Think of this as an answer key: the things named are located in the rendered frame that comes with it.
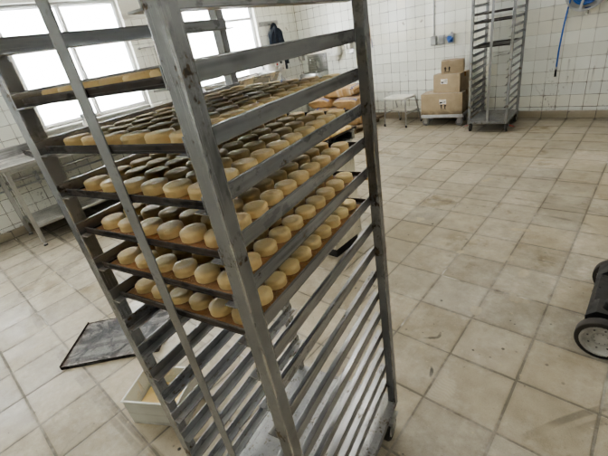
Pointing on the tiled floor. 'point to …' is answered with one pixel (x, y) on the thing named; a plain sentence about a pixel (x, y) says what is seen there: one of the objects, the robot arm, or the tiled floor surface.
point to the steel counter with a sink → (14, 161)
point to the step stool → (403, 106)
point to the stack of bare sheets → (106, 342)
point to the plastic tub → (150, 410)
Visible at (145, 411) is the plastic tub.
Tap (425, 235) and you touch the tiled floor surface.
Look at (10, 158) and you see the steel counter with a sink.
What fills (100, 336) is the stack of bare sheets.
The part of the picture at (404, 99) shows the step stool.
